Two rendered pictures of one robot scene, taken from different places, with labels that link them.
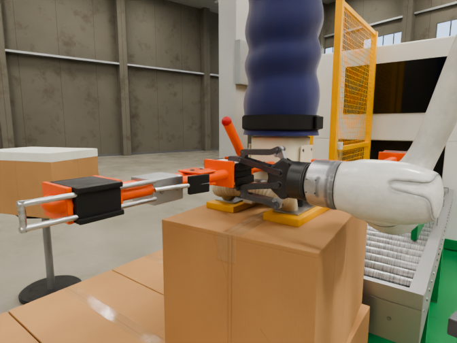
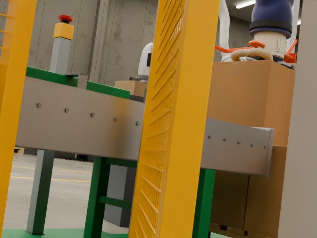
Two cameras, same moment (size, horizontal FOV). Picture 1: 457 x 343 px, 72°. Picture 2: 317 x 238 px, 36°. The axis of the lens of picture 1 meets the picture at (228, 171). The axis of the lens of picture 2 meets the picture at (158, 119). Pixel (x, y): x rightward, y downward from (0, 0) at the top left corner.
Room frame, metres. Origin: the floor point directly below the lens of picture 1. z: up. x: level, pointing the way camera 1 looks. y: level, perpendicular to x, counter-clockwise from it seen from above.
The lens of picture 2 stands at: (3.58, -0.26, 0.43)
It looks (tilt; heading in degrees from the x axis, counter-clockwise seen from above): 4 degrees up; 189
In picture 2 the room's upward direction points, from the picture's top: 7 degrees clockwise
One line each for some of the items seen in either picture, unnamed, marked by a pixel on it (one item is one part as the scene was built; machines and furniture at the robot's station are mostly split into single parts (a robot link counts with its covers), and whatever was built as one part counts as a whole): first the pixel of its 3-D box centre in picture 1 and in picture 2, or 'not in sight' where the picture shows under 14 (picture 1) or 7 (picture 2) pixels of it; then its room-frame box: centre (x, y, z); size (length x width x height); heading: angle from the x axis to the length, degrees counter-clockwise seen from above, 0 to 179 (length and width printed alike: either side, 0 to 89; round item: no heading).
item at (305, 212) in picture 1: (308, 201); not in sight; (0.87, -0.23, 0.97); 0.34 x 0.10 x 0.05; 143
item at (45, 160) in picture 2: not in sight; (49, 127); (1.37, -1.14, 0.50); 0.07 x 0.07 x 1.00; 53
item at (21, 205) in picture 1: (136, 195); not in sight; (0.47, 0.14, 1.08); 0.31 x 0.03 x 0.05; 143
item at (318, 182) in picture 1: (324, 183); not in sight; (0.59, -0.18, 1.07); 0.09 x 0.06 x 0.09; 142
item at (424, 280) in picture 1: (440, 231); not in sight; (1.95, -1.37, 0.50); 2.31 x 0.05 x 0.19; 143
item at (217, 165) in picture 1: (228, 171); (292, 60); (0.73, 0.00, 1.08); 0.10 x 0.08 x 0.06; 53
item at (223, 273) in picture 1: (279, 268); (260, 110); (0.92, -0.16, 0.75); 0.60 x 0.40 x 0.40; 148
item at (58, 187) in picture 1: (83, 197); not in sight; (0.46, 0.22, 1.08); 0.08 x 0.07 x 0.05; 143
